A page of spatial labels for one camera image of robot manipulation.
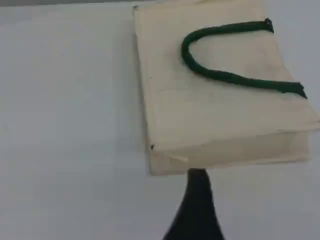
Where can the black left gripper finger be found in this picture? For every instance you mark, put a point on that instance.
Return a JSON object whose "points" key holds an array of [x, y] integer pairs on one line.
{"points": [[196, 212]]}

